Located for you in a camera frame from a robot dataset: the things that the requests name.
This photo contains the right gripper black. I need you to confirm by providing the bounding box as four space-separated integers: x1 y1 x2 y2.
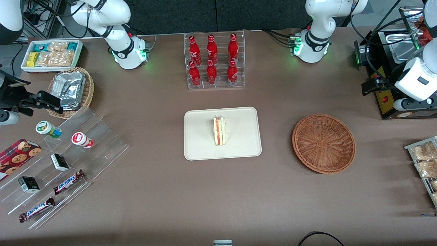
0 69 64 117

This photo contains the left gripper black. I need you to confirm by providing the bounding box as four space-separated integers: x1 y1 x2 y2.
362 70 408 100

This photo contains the triangular sandwich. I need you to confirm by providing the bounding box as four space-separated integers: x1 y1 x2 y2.
213 116 227 146

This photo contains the white snack tray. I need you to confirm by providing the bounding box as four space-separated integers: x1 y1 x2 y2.
20 40 84 73

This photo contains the light wicker basket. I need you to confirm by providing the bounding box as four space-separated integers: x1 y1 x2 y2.
47 67 95 119

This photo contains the brown wicker basket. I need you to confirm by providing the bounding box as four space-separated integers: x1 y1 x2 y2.
292 113 356 175

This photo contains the grey metal tray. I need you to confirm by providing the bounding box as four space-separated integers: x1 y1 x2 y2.
404 136 437 209

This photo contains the cream plastic tray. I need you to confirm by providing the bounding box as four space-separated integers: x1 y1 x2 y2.
184 107 262 161

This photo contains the black appliance yellow panel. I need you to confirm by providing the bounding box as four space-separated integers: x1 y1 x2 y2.
354 27 437 120

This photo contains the green lid yoghurt cup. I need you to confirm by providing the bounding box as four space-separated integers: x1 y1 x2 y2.
36 121 62 138

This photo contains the silver foil package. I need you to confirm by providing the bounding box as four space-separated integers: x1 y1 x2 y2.
54 72 86 111

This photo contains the stainless steel pan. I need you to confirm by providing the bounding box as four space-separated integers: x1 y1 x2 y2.
386 31 415 64

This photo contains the clear bag of crackers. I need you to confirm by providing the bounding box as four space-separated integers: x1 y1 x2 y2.
55 50 76 67
48 41 69 52
35 51 58 67

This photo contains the red lid yoghurt cup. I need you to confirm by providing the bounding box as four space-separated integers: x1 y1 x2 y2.
71 132 94 149

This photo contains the red cookie box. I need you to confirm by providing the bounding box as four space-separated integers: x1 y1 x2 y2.
0 138 42 182

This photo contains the small black box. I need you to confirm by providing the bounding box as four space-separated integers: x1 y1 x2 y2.
51 153 70 172
18 176 41 194

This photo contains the orange snack packet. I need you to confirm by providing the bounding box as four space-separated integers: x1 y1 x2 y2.
417 16 429 35

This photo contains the clear acrylic stepped stand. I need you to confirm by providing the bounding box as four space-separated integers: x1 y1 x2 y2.
0 147 92 230
34 108 130 181

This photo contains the Snickers chocolate bar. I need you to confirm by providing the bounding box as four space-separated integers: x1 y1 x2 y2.
53 169 86 195
19 197 56 223

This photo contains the red cola bottle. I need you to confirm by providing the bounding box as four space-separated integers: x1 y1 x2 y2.
228 33 239 64
206 34 219 65
188 36 202 66
206 59 218 85
227 59 238 86
188 61 201 87

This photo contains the clear acrylic bottle rack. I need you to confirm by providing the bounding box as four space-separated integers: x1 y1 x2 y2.
184 31 245 90

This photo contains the aluminium frame profile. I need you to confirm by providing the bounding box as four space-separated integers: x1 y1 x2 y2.
20 0 64 41

